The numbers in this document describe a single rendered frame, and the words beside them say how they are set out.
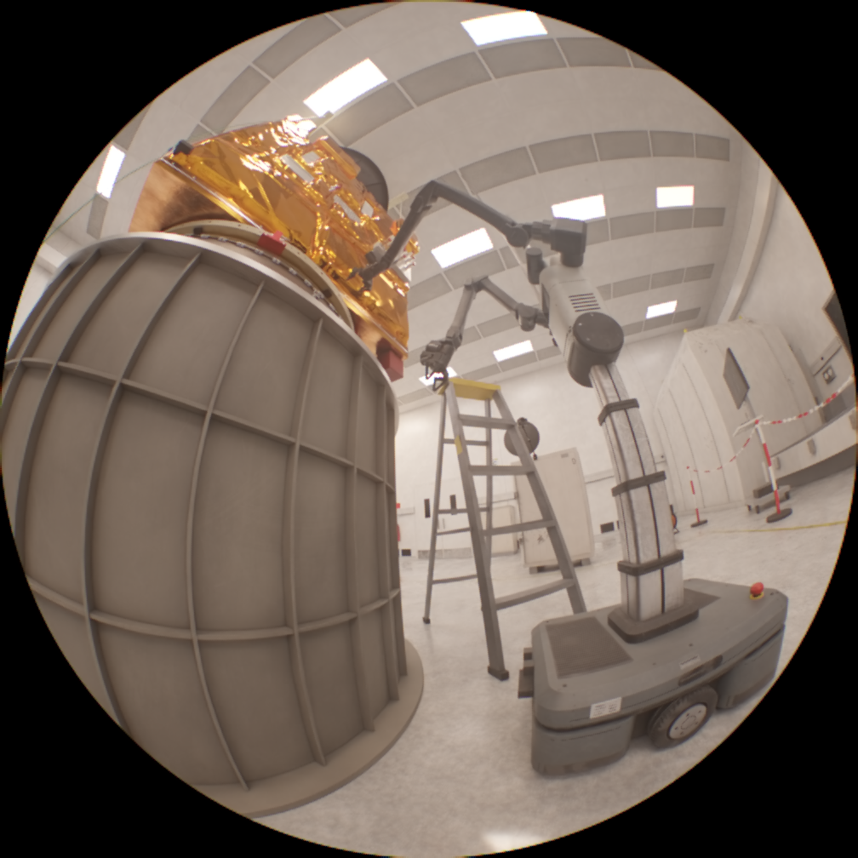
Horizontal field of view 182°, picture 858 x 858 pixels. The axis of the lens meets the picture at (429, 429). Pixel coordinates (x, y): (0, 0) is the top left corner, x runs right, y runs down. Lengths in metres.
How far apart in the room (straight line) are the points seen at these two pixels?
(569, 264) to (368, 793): 1.51
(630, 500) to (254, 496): 0.80
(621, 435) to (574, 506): 2.82
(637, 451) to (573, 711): 0.59
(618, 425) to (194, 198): 1.78
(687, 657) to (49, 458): 1.15
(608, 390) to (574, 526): 2.83
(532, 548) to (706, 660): 3.11
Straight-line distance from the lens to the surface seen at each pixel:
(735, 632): 0.71
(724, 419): 5.20
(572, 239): 0.95
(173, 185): 1.55
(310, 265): 1.32
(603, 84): 5.58
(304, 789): 0.73
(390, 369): 1.72
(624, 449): 0.73
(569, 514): 3.52
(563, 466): 3.58
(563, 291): 0.92
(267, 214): 1.51
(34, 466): 0.67
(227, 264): 0.75
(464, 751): 0.82
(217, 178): 1.56
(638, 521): 0.71
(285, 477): 0.58
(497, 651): 1.12
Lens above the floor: 0.58
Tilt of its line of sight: 24 degrees up
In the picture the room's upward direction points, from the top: 4 degrees counter-clockwise
